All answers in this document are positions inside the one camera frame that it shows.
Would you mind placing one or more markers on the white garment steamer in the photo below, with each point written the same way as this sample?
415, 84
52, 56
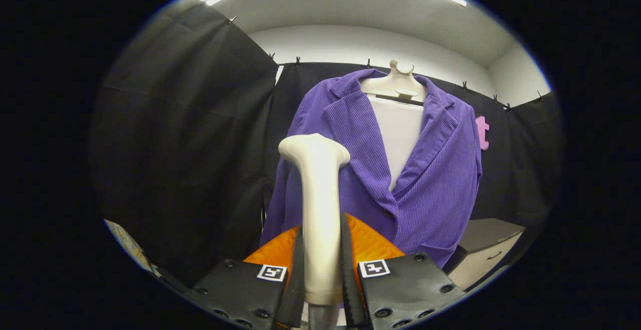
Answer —
320, 220

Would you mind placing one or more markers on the patterned flat sheet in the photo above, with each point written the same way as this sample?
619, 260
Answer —
127, 245

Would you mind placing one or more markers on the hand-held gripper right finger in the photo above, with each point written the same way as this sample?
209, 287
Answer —
349, 290

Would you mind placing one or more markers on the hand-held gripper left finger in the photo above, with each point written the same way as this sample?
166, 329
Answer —
297, 295

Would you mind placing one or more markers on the white cabinet with dark top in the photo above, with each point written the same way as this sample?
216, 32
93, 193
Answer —
483, 255

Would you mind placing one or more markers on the row of black clips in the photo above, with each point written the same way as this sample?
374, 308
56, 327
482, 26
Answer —
297, 60

